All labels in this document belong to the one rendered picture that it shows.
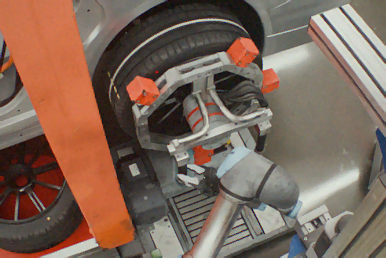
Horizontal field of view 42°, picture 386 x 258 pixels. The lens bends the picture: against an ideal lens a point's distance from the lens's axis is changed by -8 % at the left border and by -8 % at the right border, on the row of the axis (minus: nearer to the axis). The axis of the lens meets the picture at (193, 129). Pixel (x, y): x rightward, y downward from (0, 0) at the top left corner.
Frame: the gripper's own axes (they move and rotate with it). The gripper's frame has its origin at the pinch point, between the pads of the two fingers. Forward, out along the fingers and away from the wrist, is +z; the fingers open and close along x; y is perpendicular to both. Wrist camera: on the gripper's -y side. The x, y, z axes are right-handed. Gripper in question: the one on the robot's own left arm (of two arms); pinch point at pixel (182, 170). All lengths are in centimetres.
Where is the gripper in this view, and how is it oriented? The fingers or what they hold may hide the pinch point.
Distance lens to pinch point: 210.5
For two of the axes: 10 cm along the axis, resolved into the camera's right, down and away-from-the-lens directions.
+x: 3.8, -7.9, 4.7
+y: 0.0, 5.1, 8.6
